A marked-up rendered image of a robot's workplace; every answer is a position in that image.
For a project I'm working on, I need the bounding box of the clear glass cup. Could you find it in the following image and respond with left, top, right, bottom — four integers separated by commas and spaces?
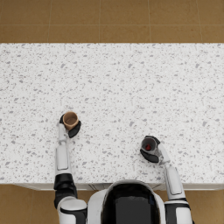
141, 136, 158, 153

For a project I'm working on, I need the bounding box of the brown paper cup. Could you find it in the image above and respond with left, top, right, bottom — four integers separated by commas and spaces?
62, 111, 80, 131

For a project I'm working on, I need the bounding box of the robot body dark round torso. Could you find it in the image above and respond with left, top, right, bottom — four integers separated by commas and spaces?
87, 179, 167, 224

